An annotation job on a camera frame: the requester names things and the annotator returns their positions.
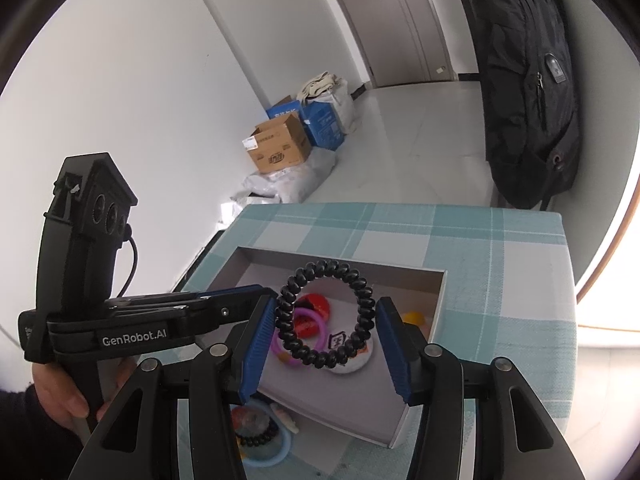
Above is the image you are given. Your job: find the small cream hair clip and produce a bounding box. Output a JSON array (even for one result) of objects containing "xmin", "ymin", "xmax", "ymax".
[{"xmin": 270, "ymin": 402, "xmax": 299, "ymax": 434}]

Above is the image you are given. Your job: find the black cable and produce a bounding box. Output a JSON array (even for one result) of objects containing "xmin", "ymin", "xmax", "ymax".
[{"xmin": 114, "ymin": 231, "xmax": 139, "ymax": 302}]

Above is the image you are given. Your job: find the black spiral hair tie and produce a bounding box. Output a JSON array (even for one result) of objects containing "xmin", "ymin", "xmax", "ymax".
[{"xmin": 272, "ymin": 258, "xmax": 377, "ymax": 370}]

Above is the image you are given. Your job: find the black beaded bracelet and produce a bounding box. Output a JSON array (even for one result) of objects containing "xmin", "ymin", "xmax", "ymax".
[{"xmin": 234, "ymin": 416, "xmax": 279, "ymax": 450}]

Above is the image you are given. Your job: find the grey open jewelry box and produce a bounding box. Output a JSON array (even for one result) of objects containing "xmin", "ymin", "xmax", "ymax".
[{"xmin": 209, "ymin": 247, "xmax": 447, "ymax": 448}]

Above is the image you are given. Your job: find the brown cardboard box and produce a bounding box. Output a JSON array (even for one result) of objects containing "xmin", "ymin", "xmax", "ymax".
[{"xmin": 242, "ymin": 112, "xmax": 311, "ymax": 174}]

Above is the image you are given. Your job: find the purple ring bracelet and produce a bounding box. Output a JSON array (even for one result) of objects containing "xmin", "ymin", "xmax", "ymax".
[{"xmin": 271, "ymin": 306, "xmax": 330, "ymax": 365}]

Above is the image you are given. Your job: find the pink yellow small figurine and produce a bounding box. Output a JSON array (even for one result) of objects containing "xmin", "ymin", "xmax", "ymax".
[{"xmin": 401, "ymin": 311, "xmax": 426, "ymax": 328}]

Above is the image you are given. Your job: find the grey door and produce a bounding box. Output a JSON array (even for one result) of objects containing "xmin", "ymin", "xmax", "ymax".
[{"xmin": 338, "ymin": 0, "xmax": 454, "ymax": 87}]

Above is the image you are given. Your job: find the white round pin badge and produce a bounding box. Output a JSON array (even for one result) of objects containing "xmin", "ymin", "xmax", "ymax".
[{"xmin": 319, "ymin": 326, "xmax": 374, "ymax": 376}]

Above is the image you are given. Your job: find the black backpack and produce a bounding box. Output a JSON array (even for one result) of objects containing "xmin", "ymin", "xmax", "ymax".
[{"xmin": 472, "ymin": 0, "xmax": 582, "ymax": 209}]

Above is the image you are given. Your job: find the light blue ring bracelet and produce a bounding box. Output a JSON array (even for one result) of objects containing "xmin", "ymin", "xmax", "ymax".
[{"xmin": 234, "ymin": 398, "xmax": 293, "ymax": 468}]

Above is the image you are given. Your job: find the white fabric bag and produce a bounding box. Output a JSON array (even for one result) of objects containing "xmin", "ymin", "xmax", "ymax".
[{"xmin": 296, "ymin": 72, "xmax": 356, "ymax": 134}]

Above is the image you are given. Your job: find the red round badge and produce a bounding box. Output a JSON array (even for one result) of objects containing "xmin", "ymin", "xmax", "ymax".
[{"xmin": 295, "ymin": 292, "xmax": 331, "ymax": 322}]

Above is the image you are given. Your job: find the teal plaid tablecloth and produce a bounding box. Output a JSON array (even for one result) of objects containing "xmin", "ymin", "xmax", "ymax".
[{"xmin": 169, "ymin": 201, "xmax": 576, "ymax": 480}]

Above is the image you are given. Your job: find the white plastic bag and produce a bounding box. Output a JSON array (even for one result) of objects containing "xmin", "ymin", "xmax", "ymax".
[{"xmin": 230, "ymin": 148, "xmax": 337, "ymax": 206}]

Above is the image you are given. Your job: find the blue cardboard box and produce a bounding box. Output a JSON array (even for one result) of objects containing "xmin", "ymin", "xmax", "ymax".
[{"xmin": 266, "ymin": 99, "xmax": 344, "ymax": 151}]

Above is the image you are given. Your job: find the person's left hand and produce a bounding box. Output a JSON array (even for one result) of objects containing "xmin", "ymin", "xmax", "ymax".
[{"xmin": 32, "ymin": 358, "xmax": 138, "ymax": 434}]

